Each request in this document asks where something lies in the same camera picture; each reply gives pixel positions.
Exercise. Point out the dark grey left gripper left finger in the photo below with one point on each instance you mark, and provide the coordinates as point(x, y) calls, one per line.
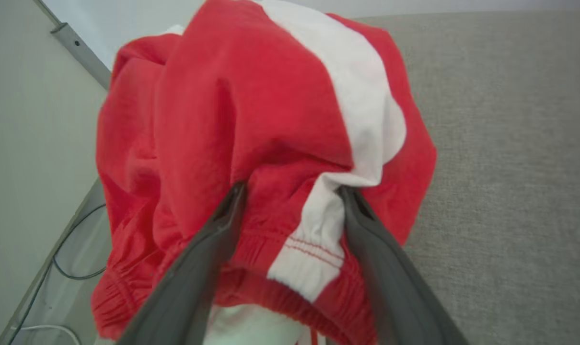
point(199, 268)

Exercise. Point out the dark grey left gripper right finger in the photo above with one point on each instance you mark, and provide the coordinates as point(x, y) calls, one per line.
point(390, 287)

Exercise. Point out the red and white garment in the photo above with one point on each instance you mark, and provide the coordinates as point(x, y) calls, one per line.
point(223, 120)

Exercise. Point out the grey fabric sofa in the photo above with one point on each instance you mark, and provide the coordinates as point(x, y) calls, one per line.
point(510, 167)

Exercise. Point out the grey metal bar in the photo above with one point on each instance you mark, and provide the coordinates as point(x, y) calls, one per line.
point(81, 50)

